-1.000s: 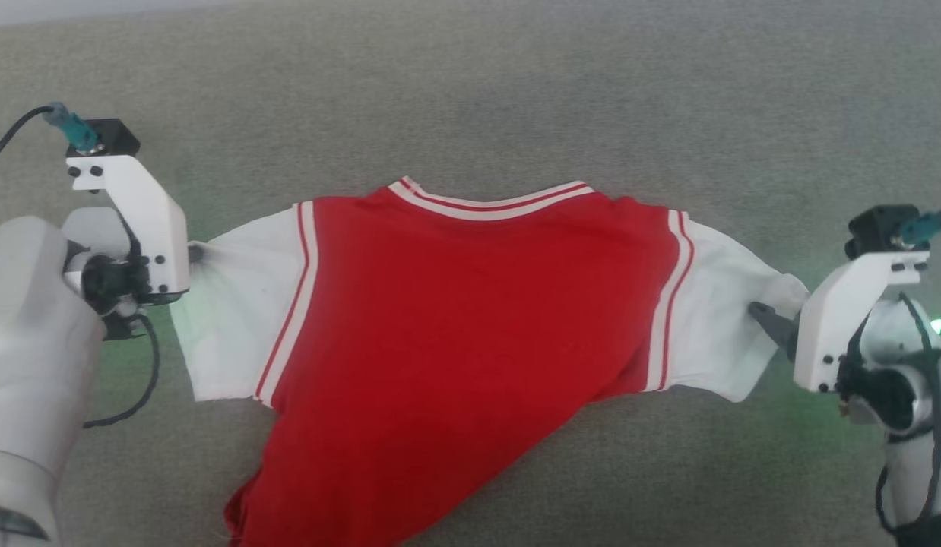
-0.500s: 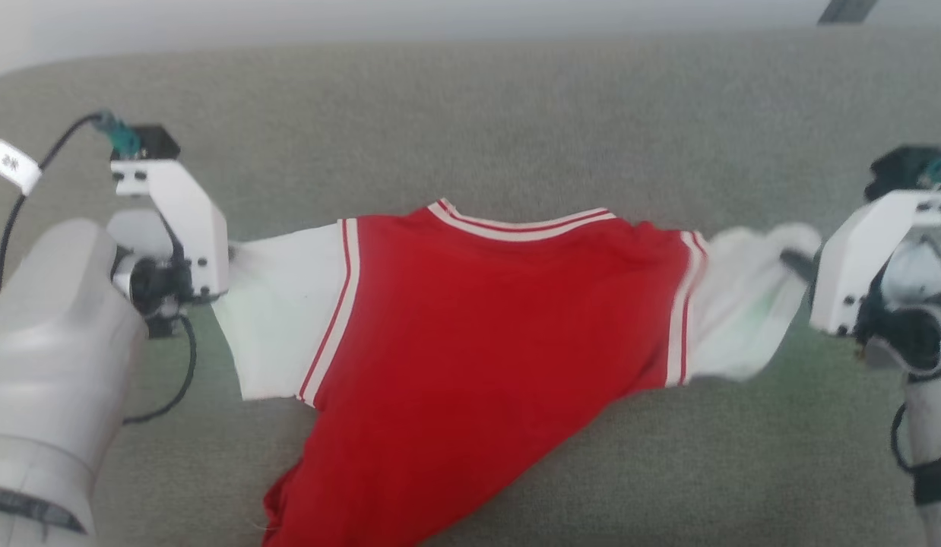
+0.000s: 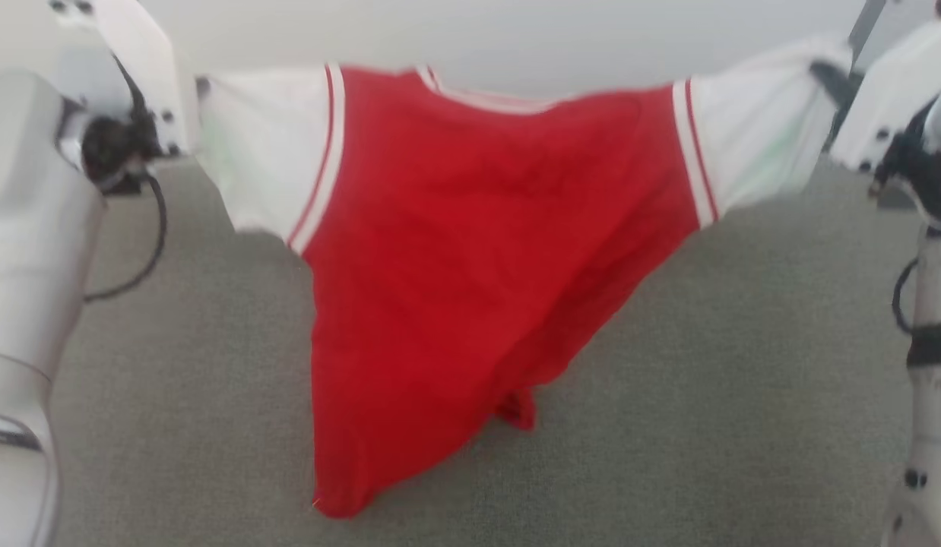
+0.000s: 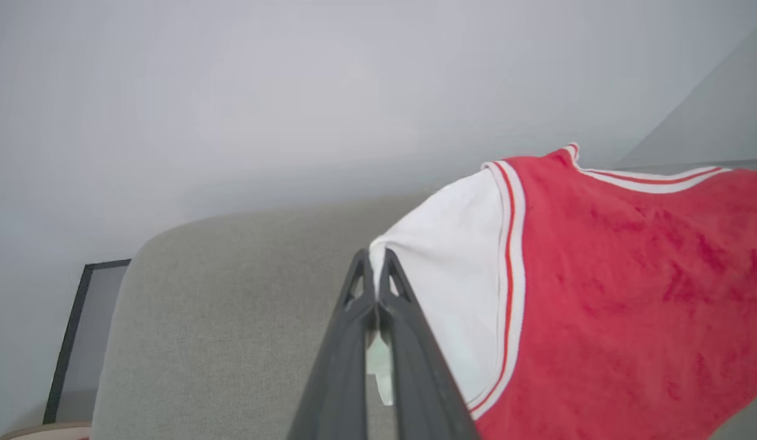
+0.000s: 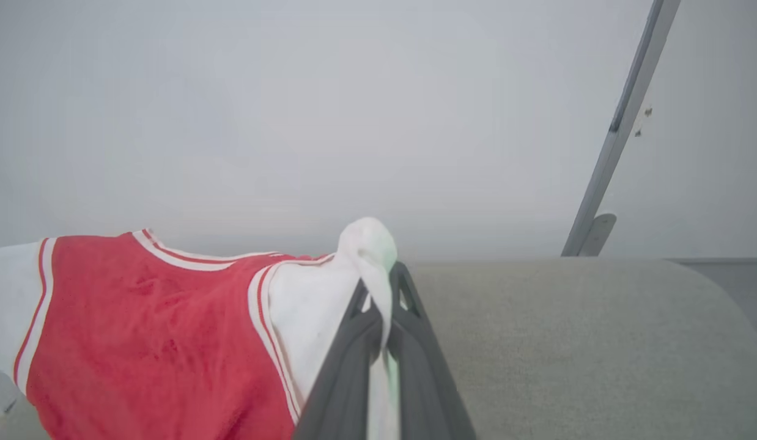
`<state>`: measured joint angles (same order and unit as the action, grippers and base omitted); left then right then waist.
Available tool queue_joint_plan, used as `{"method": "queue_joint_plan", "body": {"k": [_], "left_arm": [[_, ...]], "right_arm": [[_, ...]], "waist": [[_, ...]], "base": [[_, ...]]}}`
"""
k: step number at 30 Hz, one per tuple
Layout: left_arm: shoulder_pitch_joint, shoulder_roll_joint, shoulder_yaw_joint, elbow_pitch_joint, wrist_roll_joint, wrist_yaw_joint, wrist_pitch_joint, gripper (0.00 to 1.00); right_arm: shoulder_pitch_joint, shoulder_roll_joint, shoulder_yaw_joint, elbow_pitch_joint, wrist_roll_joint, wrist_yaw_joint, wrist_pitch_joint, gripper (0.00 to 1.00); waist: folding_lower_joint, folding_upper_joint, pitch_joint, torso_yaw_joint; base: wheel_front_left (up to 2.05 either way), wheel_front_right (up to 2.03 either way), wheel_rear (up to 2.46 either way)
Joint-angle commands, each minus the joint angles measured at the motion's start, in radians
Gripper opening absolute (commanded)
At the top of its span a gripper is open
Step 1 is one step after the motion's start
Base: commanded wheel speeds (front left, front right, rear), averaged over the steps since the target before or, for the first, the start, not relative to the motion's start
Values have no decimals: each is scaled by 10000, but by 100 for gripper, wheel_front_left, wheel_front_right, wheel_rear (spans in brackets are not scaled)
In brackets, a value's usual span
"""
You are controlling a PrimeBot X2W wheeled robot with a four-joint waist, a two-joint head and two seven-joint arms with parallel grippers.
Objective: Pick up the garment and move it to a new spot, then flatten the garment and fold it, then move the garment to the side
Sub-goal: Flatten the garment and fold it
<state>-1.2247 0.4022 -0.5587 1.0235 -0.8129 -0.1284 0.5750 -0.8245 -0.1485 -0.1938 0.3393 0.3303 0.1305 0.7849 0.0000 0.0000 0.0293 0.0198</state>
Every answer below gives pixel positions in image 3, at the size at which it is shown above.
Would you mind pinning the dark grey metal frame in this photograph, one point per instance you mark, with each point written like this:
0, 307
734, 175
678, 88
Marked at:
866, 23

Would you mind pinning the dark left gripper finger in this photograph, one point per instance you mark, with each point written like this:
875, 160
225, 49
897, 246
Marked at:
203, 86

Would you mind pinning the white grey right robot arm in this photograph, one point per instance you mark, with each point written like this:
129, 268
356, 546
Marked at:
934, 342

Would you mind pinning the grey fabric sofa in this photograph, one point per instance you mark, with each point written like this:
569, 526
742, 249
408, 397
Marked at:
706, 425

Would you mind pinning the red and white shirt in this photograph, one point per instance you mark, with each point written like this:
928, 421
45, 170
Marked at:
455, 251

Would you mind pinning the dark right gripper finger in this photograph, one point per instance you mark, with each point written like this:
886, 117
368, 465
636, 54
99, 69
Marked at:
835, 80

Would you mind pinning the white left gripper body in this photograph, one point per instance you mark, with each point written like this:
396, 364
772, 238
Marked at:
151, 76

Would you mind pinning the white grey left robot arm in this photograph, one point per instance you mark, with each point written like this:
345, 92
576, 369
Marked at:
30, 243

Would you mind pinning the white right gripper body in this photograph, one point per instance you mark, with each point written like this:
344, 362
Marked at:
888, 106

